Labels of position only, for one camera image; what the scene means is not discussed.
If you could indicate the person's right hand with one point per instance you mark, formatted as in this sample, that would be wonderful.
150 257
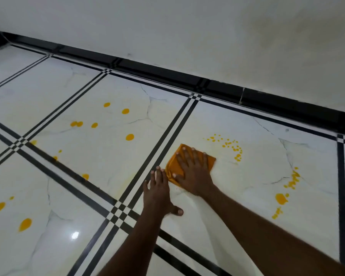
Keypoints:
195 178

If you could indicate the person's left hand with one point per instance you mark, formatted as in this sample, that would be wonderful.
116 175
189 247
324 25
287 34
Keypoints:
158 198

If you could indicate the orange cleaning cloth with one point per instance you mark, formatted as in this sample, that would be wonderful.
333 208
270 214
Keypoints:
210 163

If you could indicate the yellow spill drops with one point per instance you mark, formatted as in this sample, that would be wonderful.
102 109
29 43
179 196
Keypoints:
281 199

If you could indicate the person's left forearm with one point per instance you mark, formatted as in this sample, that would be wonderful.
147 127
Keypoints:
135 250

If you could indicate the person's right forearm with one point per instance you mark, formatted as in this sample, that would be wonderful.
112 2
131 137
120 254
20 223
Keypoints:
270 241

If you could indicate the black skirting board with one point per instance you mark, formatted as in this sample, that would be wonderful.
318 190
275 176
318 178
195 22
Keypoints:
166 73

